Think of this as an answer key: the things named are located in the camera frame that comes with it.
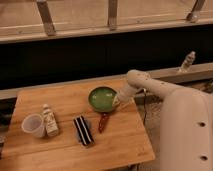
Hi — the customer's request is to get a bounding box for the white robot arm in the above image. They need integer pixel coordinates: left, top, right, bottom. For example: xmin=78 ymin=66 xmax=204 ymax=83
xmin=114 ymin=70 xmax=213 ymax=171

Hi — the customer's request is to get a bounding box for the red chili pepper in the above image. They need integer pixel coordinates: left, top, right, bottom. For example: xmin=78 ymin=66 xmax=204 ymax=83
xmin=98 ymin=113 xmax=109 ymax=133

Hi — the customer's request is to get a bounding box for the black white striped cloth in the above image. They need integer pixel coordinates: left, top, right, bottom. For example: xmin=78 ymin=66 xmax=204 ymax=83
xmin=74 ymin=116 xmax=94 ymax=146

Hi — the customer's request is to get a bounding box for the white plastic bottle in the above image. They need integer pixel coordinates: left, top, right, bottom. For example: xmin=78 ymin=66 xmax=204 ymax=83
xmin=42 ymin=104 xmax=59 ymax=137

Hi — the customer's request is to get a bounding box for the small white figurine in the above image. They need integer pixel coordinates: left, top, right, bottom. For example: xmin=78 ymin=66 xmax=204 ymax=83
xmin=179 ymin=51 xmax=195 ymax=73

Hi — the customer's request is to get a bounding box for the translucent plastic cup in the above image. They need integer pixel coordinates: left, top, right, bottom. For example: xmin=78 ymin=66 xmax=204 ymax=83
xmin=21 ymin=114 xmax=45 ymax=138

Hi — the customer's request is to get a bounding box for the metal railing post middle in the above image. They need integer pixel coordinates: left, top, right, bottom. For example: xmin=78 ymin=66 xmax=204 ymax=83
xmin=107 ymin=0 xmax=118 ymax=30

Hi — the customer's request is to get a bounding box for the metal railing post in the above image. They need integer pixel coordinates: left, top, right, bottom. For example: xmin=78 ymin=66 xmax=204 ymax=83
xmin=36 ymin=0 xmax=56 ymax=36
xmin=186 ymin=0 xmax=205 ymax=23
xmin=107 ymin=0 xmax=118 ymax=30

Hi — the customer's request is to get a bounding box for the metal railing post right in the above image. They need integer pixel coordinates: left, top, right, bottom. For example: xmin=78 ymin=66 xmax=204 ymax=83
xmin=186 ymin=0 xmax=205 ymax=23

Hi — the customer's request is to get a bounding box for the metal railing post left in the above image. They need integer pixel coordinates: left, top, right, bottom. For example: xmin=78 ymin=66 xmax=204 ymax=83
xmin=36 ymin=0 xmax=56 ymax=36

